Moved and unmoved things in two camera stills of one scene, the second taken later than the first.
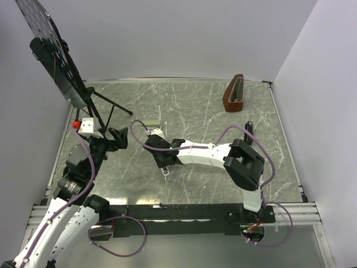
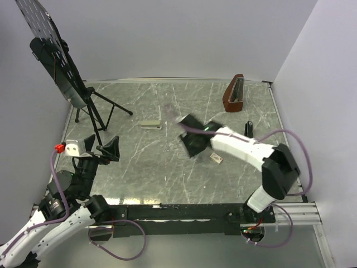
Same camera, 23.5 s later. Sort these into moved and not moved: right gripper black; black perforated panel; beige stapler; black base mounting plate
Moved: right gripper black
Not moved: beige stapler; black perforated panel; black base mounting plate
